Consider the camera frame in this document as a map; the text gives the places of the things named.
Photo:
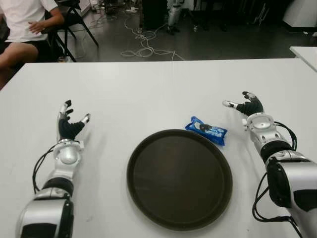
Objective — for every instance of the silver humanoid robot legs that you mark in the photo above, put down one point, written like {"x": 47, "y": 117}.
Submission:
{"x": 173, "y": 15}

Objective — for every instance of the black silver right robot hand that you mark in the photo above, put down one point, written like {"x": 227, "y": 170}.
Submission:
{"x": 252, "y": 106}

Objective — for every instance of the white power strip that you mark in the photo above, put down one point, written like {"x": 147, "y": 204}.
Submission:
{"x": 132, "y": 10}

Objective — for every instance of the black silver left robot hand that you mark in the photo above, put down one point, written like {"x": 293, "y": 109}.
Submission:
{"x": 67, "y": 129}

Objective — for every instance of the seated person in white shirt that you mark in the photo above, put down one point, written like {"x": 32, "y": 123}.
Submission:
{"x": 19, "y": 19}

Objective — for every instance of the blue Oreo cookie pack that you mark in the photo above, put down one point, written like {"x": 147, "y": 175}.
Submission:
{"x": 215, "y": 132}

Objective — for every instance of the black folding chair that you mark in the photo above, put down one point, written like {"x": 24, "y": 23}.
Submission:
{"x": 71, "y": 18}

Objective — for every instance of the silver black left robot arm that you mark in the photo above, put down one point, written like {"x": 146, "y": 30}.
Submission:
{"x": 44, "y": 210}

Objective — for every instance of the white side table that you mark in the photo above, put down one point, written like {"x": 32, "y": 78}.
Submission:
{"x": 305, "y": 55}

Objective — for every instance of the white cabinet with black base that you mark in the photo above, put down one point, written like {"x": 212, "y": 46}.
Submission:
{"x": 301, "y": 12}

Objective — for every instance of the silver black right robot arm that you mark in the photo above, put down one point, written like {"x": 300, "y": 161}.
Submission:
{"x": 289, "y": 173}

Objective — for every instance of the round dark brown tray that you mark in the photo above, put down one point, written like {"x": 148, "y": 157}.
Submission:
{"x": 179, "y": 178}

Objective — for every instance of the small white floor object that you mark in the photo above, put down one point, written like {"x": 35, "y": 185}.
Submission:
{"x": 309, "y": 33}

